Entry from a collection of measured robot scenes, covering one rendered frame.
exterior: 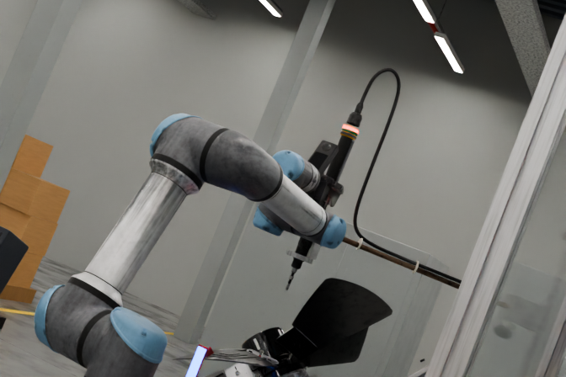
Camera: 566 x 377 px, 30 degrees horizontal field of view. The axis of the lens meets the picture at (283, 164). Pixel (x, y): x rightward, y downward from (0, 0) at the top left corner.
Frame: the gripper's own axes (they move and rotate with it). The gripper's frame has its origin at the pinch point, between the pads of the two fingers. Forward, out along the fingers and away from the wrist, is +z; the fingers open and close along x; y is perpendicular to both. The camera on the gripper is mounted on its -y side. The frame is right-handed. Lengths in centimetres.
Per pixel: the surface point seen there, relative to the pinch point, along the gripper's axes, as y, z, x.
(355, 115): -18.8, -4.6, 0.4
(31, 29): -70, 425, -451
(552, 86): -9, -133, 71
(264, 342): 44.1, 0.8, -1.9
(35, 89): -27, 438, -434
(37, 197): 60, 618, -518
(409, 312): 27, 699, -149
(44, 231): 91, 652, -519
